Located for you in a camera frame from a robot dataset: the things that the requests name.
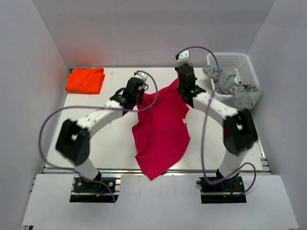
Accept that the crimson red t-shirt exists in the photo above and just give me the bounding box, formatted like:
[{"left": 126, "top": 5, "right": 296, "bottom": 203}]
[{"left": 132, "top": 80, "right": 190, "bottom": 170}]

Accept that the aluminium table edge rail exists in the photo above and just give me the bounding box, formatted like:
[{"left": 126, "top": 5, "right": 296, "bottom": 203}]
[{"left": 42, "top": 165, "right": 272, "bottom": 176}]

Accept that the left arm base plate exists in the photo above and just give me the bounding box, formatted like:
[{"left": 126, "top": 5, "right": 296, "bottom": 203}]
[{"left": 70, "top": 177, "right": 120, "bottom": 203}]

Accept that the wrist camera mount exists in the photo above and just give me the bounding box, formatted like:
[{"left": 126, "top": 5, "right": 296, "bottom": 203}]
[
  {"left": 134, "top": 70, "right": 148, "bottom": 83},
  {"left": 175, "top": 50, "right": 192, "bottom": 67}
]

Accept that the white plastic laundry basket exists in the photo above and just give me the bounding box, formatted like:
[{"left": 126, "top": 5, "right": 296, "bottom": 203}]
[{"left": 206, "top": 53, "right": 260, "bottom": 102}]

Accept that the grey t-shirt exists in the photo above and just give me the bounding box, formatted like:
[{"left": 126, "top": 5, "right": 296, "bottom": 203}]
[{"left": 202, "top": 65, "right": 262, "bottom": 109}]

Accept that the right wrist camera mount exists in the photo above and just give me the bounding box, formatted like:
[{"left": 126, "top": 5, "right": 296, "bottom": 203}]
[{"left": 175, "top": 50, "right": 192, "bottom": 67}]

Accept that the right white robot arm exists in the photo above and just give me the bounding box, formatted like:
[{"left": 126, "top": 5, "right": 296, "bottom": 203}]
[{"left": 175, "top": 64, "right": 258, "bottom": 191}]

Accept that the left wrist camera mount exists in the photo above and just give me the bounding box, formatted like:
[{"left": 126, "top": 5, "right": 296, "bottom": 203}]
[{"left": 134, "top": 70, "right": 148, "bottom": 83}]

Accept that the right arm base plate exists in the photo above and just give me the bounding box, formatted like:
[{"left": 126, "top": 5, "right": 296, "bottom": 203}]
[{"left": 196, "top": 176, "right": 247, "bottom": 204}]

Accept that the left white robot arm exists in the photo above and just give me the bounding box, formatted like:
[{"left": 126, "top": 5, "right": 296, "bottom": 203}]
[{"left": 56, "top": 73, "right": 148, "bottom": 191}]

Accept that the folded orange t-shirt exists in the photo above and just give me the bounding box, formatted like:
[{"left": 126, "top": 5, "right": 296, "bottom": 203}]
[{"left": 65, "top": 68, "right": 105, "bottom": 94}]

